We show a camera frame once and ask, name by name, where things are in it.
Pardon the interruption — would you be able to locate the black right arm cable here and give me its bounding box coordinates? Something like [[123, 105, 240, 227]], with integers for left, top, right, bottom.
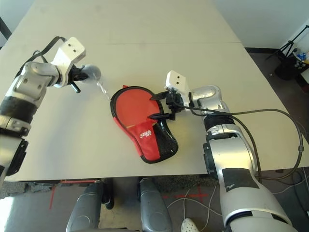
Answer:
[[178, 101, 309, 181]]

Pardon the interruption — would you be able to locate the red black paddle case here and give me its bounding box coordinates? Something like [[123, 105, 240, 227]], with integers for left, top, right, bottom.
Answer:
[[110, 84, 180, 165]]

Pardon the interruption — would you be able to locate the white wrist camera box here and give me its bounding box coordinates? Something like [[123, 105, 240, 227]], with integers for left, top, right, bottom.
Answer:
[[164, 70, 191, 107], [50, 37, 87, 87]]

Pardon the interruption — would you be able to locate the black bag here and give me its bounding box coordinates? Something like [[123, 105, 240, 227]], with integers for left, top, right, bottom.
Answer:
[[275, 57, 302, 80]]

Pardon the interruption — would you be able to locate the white floor cable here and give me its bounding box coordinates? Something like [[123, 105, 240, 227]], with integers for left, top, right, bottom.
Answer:
[[166, 185, 225, 232]]

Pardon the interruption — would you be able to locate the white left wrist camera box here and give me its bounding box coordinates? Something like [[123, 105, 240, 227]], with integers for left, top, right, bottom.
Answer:
[[50, 37, 87, 87]]

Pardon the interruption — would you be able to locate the dark speckled floor mat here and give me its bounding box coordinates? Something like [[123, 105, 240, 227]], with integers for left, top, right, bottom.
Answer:
[[152, 175, 219, 194]]

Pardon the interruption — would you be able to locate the black tripod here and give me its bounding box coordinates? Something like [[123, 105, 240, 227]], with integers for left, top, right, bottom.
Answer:
[[265, 24, 309, 61]]

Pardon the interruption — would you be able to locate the grey right robot leg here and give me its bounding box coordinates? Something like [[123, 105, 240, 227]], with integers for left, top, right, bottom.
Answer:
[[139, 178, 172, 232]]

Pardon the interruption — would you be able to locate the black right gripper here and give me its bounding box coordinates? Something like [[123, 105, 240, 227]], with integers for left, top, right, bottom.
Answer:
[[146, 90, 185, 121]]

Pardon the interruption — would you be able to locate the grey plush keychain toy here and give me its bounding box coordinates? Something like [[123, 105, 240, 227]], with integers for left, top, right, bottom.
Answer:
[[81, 64, 112, 101]]

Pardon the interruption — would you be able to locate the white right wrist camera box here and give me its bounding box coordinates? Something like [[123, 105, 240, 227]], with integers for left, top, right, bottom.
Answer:
[[164, 70, 191, 107]]

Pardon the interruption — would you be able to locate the white box with bottles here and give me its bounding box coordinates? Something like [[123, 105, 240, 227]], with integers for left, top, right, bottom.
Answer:
[[293, 48, 309, 85]]

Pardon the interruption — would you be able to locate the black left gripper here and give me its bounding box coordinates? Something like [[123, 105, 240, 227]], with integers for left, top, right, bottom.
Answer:
[[71, 65, 88, 94]]

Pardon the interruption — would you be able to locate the grey robot leg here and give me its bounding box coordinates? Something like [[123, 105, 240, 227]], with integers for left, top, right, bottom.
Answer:
[[139, 178, 172, 232], [66, 182, 103, 232]]

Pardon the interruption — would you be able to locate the black left arm ribbon cable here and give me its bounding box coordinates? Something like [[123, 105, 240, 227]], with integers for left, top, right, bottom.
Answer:
[[18, 36, 67, 73]]

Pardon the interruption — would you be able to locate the grey left robot leg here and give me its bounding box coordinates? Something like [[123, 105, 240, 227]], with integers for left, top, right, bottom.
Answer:
[[66, 182, 103, 232]]

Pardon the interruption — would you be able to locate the grey crumpled foam piece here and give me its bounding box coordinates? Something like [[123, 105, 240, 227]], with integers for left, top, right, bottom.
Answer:
[[24, 181, 61, 193]]

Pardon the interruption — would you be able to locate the black post under table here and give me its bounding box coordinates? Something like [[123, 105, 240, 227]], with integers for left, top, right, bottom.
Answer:
[[103, 178, 114, 210]]

